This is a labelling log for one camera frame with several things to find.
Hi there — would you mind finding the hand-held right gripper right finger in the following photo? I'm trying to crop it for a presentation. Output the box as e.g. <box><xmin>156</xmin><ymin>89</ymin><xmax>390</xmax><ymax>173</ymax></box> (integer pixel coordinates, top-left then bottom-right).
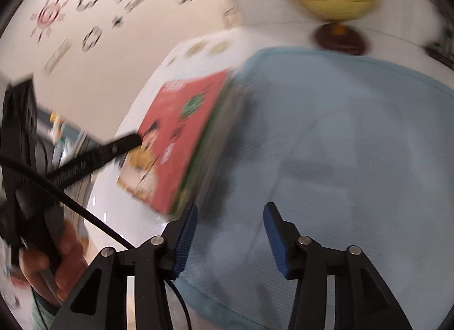
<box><xmin>263</xmin><ymin>201</ymin><xmax>413</xmax><ymax>330</ymax></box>

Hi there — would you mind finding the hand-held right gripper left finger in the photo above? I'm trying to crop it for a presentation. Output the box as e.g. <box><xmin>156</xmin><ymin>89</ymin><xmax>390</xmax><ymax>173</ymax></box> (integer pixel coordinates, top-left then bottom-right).
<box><xmin>53</xmin><ymin>201</ymin><xmax>199</xmax><ymax>330</ymax></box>

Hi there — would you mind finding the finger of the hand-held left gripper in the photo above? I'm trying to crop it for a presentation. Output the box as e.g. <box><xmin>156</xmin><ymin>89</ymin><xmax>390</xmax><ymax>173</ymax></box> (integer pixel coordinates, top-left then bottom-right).
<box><xmin>45</xmin><ymin>133</ymin><xmax>143</xmax><ymax>189</ymax></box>

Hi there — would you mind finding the red cartoon cover book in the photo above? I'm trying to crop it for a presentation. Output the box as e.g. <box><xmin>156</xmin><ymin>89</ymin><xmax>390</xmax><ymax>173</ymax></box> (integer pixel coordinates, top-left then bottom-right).
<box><xmin>116</xmin><ymin>68</ymin><xmax>231</xmax><ymax>217</ymax></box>

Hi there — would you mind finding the stack of books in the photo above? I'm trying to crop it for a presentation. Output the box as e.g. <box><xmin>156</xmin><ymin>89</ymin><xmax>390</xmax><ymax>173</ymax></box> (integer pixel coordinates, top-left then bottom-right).
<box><xmin>170</xmin><ymin>71</ymin><xmax>249</xmax><ymax>218</ymax></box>

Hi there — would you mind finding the person's left forearm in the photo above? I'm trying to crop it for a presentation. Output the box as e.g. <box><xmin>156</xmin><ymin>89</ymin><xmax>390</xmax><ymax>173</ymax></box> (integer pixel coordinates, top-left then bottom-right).
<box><xmin>30</xmin><ymin>287</ymin><xmax>62</xmax><ymax>330</ymax></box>

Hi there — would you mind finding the person's left hand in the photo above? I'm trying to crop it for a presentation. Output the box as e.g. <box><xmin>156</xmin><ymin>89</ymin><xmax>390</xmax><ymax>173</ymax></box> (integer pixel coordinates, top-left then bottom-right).
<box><xmin>18</xmin><ymin>222</ymin><xmax>90</xmax><ymax>307</ymax></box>

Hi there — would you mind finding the small plush toy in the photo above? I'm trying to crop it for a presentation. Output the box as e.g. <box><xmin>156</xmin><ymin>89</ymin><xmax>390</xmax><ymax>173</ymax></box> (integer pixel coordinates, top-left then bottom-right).
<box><xmin>48</xmin><ymin>112</ymin><xmax>66</xmax><ymax>146</ymax></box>

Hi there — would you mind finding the light blue mat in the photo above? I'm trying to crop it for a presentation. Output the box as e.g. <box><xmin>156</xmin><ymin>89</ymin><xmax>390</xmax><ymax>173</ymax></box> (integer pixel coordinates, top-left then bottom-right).
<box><xmin>174</xmin><ymin>48</ymin><xmax>454</xmax><ymax>330</ymax></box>

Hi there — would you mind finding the white wall switch panel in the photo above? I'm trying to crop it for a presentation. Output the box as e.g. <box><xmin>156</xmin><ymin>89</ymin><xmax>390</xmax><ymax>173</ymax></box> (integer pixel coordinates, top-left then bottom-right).
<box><xmin>43</xmin><ymin>40</ymin><xmax>72</xmax><ymax>75</ymax></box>

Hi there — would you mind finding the red sun wall decal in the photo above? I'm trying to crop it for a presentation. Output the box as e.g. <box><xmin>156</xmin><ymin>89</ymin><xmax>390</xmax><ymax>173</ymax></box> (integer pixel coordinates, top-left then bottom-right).
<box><xmin>29</xmin><ymin>0</ymin><xmax>69</xmax><ymax>46</ymax></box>

